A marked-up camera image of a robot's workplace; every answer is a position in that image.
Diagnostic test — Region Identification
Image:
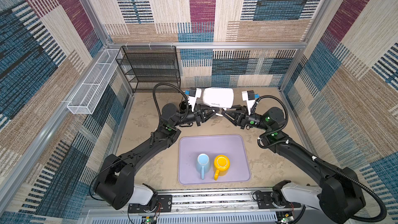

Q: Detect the aluminium front rail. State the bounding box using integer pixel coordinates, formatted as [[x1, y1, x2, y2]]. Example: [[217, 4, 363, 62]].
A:
[[78, 188, 330, 224]]

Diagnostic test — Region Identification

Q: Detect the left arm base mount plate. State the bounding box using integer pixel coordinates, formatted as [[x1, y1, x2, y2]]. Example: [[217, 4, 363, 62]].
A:
[[127, 195, 173, 214]]

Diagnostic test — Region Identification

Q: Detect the yellow mug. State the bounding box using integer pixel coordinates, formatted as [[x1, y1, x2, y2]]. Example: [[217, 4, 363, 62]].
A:
[[214, 155, 231, 180]]

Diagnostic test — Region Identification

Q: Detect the light blue mug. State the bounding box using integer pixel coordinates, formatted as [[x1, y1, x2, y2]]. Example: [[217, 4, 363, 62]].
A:
[[195, 153, 210, 180]]

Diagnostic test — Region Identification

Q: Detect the white mug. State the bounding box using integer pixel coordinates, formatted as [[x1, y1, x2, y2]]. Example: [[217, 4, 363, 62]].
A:
[[203, 87, 234, 110]]

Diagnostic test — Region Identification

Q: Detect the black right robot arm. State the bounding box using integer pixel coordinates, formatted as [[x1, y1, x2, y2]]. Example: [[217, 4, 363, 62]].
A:
[[222, 105, 371, 224]]

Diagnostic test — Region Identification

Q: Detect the lavender silicone tray mat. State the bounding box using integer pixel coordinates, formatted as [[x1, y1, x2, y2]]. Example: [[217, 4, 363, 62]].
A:
[[178, 134, 251, 185]]

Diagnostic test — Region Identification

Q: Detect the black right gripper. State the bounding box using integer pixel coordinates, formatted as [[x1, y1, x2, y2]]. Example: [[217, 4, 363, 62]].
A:
[[221, 104, 270, 131]]

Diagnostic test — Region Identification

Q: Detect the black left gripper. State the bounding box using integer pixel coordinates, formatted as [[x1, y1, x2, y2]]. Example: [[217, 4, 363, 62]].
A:
[[171, 105, 217, 130]]

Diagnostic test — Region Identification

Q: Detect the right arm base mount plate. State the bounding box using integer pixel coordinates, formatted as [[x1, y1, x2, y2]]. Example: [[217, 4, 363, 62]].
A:
[[252, 190, 302, 209]]

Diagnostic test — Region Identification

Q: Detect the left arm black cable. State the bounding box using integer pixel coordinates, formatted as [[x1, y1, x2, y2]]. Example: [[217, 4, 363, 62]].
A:
[[152, 82, 190, 125]]

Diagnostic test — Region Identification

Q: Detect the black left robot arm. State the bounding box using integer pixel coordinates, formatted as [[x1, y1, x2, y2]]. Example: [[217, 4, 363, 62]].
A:
[[93, 103, 219, 209]]

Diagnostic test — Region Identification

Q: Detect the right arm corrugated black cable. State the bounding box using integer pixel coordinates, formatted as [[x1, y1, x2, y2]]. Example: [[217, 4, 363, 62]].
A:
[[253, 95, 388, 223]]

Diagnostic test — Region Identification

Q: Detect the black wire mesh shelf rack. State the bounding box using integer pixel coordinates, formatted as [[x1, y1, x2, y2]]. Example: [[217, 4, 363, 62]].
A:
[[116, 46, 181, 92]]

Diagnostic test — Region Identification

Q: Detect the white wire mesh basket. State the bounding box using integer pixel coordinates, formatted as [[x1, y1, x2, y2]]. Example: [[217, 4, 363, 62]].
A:
[[67, 49, 119, 115]]

